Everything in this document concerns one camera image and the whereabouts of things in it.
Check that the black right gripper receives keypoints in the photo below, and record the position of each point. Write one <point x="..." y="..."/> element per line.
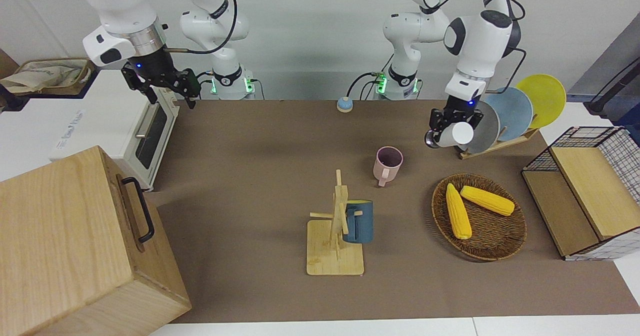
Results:
<point x="157" y="73"/>

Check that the brown wooden tray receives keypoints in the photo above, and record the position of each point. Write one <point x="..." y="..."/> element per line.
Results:
<point x="89" y="76"/>

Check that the brown table mat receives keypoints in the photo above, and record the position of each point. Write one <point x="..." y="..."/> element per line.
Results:
<point x="260" y="176"/>

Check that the wooden dish rack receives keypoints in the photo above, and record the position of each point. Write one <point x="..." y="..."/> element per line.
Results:
<point x="492" y="147"/>

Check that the brown wicker basket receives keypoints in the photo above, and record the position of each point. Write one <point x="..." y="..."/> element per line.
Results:
<point x="492" y="233"/>

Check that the large wooden box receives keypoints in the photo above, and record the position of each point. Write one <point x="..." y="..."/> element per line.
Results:
<point x="65" y="236"/>

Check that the light wooden shelf insert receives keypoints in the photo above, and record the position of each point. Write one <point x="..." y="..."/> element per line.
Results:
<point x="595" y="191"/>

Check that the yellow corn cob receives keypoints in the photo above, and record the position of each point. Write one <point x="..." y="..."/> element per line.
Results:
<point x="459" y="213"/>
<point x="487" y="201"/>

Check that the wooden mug stand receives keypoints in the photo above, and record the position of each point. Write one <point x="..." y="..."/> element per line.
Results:
<point x="330" y="256"/>

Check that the blue service bell wooden base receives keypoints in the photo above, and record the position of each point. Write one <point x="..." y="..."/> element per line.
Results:
<point x="344" y="105"/>

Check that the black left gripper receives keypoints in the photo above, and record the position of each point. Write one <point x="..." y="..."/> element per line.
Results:
<point x="460" y="110"/>

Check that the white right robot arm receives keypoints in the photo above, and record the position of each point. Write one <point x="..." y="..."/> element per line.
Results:
<point x="120" y="6"/>

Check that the grey plate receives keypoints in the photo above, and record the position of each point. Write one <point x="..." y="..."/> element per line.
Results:
<point x="487" y="131"/>

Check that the black camera stand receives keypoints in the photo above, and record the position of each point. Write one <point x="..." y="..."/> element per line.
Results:
<point x="615" y="108"/>

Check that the beige crumpled bag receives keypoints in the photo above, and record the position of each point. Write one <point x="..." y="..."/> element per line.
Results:
<point x="45" y="76"/>

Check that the white toaster oven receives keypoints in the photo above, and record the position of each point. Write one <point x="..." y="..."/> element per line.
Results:
<point x="115" y="121"/>

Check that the dark blue mug yellow inside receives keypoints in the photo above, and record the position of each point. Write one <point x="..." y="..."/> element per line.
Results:
<point x="361" y="223"/>

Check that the white water bottle glass base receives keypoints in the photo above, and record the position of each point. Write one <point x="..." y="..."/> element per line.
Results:
<point x="462" y="133"/>

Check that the light blue plate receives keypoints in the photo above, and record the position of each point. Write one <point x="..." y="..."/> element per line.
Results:
<point x="512" y="113"/>

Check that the yellow plate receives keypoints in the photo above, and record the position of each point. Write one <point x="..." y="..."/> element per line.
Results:
<point x="545" y="98"/>

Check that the pink mug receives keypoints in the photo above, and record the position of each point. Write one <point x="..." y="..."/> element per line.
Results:
<point x="386" y="168"/>

